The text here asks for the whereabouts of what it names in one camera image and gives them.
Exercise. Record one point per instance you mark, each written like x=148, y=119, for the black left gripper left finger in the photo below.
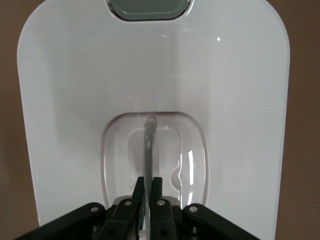
x=117, y=217

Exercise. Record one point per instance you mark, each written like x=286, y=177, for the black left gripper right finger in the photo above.
x=170, y=217

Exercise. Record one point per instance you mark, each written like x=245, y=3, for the white box lid grey latches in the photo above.
x=155, y=75

